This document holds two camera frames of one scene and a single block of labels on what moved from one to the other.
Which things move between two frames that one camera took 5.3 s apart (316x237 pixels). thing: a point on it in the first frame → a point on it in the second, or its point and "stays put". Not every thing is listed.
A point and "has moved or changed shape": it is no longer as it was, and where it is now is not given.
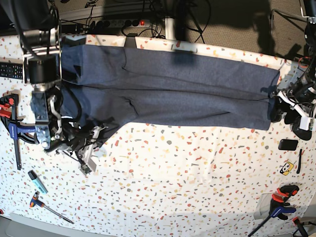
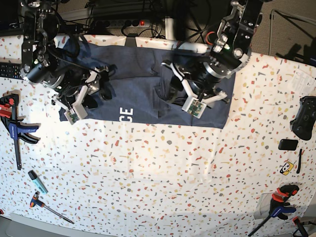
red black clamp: [297, 222] stays put
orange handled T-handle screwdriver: [35, 201] stays put
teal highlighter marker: [38, 182] stays put
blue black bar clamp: [276, 208] stays put
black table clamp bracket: [130, 40] stays put
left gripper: [295, 94] → [198, 84]
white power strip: [122, 23] stays put
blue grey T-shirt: [102, 85] has moved or changed shape
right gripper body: [81, 139] → [77, 83]
